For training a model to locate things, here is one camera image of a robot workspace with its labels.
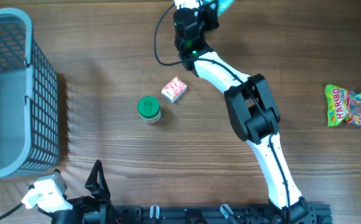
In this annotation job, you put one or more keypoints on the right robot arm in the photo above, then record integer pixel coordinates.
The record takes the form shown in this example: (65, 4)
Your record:
(251, 108)

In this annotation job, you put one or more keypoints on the grey plastic shopping basket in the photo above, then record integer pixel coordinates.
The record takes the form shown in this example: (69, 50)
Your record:
(29, 104)

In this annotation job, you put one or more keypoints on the small red white box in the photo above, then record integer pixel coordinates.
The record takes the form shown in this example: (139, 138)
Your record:
(174, 89)

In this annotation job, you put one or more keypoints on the green Haribo candy bag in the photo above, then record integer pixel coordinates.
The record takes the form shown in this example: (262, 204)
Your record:
(342, 105)

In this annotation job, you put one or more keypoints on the teal tissue packet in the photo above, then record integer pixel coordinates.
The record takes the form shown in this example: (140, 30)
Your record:
(223, 5)

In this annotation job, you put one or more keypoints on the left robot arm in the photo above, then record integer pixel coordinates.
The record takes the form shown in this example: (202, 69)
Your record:
(92, 217)

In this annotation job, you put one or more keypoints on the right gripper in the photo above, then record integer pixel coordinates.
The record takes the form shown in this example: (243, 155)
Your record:
(211, 14)

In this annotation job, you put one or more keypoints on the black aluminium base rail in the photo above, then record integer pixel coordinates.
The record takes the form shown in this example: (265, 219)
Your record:
(248, 214)

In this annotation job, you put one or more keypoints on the green lid jar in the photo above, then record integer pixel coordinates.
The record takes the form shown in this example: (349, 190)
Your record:
(149, 109)

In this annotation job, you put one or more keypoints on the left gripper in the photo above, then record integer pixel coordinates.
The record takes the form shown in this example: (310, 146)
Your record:
(99, 190)

